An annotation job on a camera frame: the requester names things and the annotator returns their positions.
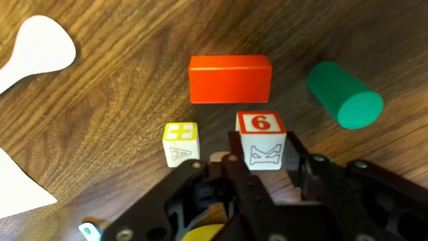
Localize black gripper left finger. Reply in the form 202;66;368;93
100;130;286;241

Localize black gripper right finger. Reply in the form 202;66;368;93
285;130;428;241

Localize white and red cube block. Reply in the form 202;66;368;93
234;110;288;173

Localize white and yellow cube block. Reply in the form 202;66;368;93
161;121;201;169

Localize red rectangular block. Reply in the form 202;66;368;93
187;54;274;106

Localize yellow bowl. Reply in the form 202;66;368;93
179;223;226;241

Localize green wooden cylinder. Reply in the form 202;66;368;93
305;61;385;132

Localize flat white napkin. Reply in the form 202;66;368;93
0;146;59;220

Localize white plastic spoon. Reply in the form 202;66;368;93
0;14;78;97

